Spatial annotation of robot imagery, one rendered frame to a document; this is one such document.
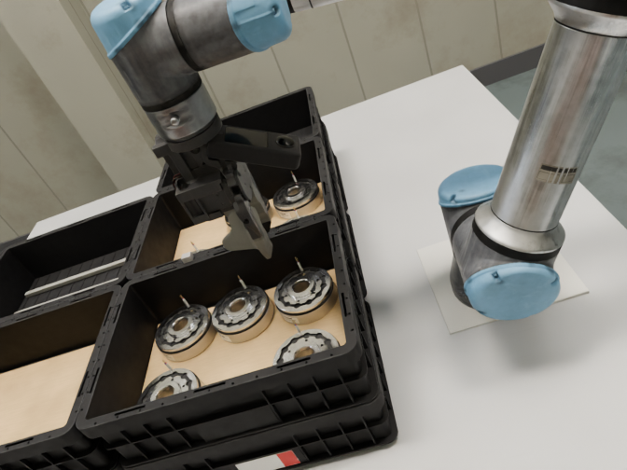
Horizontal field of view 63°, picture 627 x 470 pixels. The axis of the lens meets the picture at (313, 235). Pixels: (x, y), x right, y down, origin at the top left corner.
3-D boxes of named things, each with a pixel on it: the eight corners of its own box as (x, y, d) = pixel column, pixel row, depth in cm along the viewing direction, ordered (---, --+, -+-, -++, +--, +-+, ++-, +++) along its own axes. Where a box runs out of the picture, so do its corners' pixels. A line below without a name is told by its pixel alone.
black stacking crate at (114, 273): (179, 233, 122) (154, 196, 116) (157, 324, 98) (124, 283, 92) (37, 282, 128) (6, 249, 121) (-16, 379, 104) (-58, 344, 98)
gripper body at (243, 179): (201, 196, 72) (157, 124, 64) (257, 175, 71) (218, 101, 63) (197, 229, 66) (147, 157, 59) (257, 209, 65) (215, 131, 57)
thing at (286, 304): (328, 261, 88) (327, 259, 87) (334, 302, 80) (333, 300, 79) (274, 279, 89) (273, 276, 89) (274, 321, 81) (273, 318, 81)
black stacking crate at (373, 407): (370, 302, 99) (353, 258, 92) (403, 445, 75) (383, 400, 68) (185, 358, 105) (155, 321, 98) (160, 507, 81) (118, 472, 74)
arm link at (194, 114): (203, 69, 60) (199, 99, 54) (221, 103, 63) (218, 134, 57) (147, 91, 62) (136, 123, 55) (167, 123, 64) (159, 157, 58)
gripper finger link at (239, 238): (239, 267, 73) (211, 212, 69) (277, 254, 72) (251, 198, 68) (236, 279, 70) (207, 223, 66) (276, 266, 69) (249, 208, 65)
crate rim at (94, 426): (338, 222, 87) (334, 212, 85) (364, 361, 63) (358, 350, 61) (131, 290, 93) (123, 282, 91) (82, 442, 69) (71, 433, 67)
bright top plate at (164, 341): (213, 299, 91) (211, 297, 90) (205, 342, 83) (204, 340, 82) (162, 314, 92) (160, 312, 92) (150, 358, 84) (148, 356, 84)
